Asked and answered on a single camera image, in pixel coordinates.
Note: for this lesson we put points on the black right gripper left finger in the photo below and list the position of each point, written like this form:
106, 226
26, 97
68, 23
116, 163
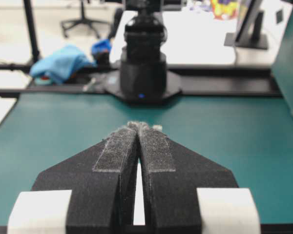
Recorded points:
91, 192

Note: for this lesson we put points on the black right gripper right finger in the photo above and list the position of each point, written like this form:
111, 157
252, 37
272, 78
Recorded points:
187, 193

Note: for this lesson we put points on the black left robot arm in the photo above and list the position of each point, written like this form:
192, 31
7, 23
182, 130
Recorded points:
143, 76

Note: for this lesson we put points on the blue cloth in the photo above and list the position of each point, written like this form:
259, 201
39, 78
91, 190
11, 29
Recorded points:
59, 66

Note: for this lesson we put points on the black monitor stand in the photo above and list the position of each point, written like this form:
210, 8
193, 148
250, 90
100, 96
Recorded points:
248, 29

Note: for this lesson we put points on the black frame post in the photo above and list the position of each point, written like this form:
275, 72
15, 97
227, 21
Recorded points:
32, 32

